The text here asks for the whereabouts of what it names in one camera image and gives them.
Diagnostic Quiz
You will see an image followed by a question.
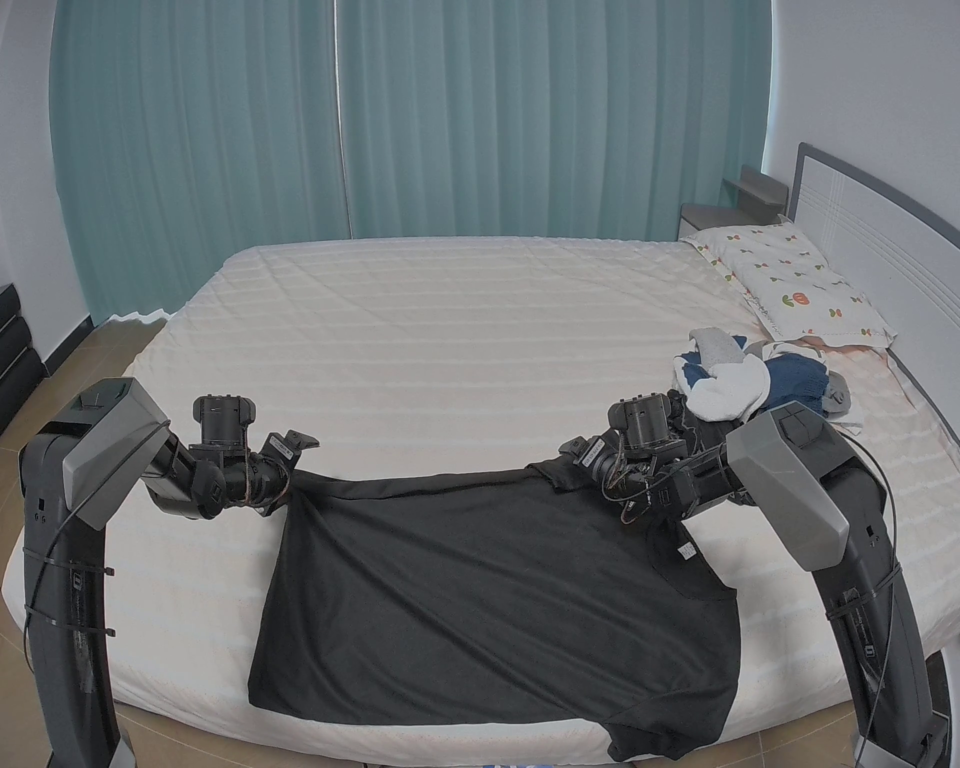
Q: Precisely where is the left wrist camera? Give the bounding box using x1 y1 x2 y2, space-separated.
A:
192 393 259 453

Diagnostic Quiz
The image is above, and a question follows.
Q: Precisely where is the black T-shirt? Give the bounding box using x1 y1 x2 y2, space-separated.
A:
247 459 744 763

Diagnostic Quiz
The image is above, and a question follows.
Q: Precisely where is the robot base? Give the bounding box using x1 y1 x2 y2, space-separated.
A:
855 649 960 768

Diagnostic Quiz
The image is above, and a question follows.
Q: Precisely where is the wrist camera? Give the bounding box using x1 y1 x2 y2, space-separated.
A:
192 393 259 453
608 394 674 453

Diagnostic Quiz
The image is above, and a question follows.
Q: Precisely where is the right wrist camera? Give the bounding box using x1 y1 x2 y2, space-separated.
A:
608 394 674 453

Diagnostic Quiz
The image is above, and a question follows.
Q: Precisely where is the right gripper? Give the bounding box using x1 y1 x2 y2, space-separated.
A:
557 433 688 494

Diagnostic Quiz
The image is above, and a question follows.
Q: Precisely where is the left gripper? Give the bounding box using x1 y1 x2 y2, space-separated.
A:
227 429 322 519

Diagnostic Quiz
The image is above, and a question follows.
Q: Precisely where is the blue-green curtain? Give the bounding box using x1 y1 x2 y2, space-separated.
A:
333 0 775 243
48 0 355 325

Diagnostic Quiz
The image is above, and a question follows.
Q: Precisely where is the pile of clothes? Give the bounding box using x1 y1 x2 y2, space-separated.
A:
669 326 856 423

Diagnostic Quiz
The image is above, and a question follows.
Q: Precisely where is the white printed pillow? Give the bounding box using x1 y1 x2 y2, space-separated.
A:
678 216 899 351

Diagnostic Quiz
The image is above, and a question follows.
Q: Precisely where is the black chest of drawers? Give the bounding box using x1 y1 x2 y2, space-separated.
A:
0 282 44 438

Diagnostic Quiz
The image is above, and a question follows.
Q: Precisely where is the grey bedside table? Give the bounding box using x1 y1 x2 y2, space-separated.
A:
678 165 790 243

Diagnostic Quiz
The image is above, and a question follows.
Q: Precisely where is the bed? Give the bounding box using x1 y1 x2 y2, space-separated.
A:
0 142 960 759

